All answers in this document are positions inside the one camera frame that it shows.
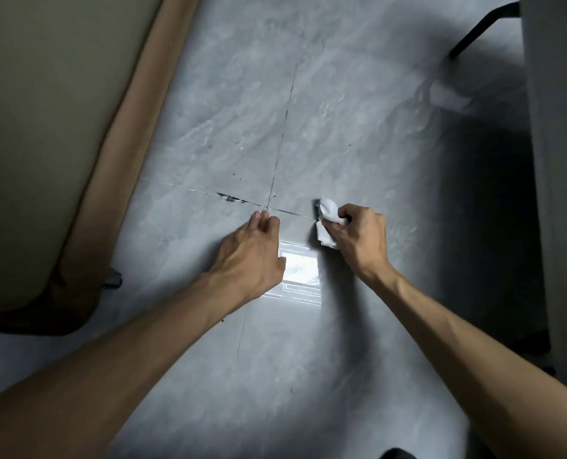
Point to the person's left forearm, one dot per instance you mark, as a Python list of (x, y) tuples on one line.
[(97, 377)]

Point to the grey marble floor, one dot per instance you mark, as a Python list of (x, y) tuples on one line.
[(336, 114)]

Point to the black metal table leg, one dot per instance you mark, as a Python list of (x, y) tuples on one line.
[(479, 30)]

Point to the beige leather sofa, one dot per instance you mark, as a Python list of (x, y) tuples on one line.
[(35, 138)]

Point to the person's right hand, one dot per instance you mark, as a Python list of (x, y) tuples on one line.
[(364, 238)]

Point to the brown right sandal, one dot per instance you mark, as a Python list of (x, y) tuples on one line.
[(398, 454)]

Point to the person's left hand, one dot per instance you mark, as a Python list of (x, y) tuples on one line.
[(250, 262)]

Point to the person's right forearm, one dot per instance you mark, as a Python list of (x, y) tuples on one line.
[(493, 368)]

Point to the white tissue sheet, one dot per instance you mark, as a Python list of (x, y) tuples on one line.
[(326, 210)]

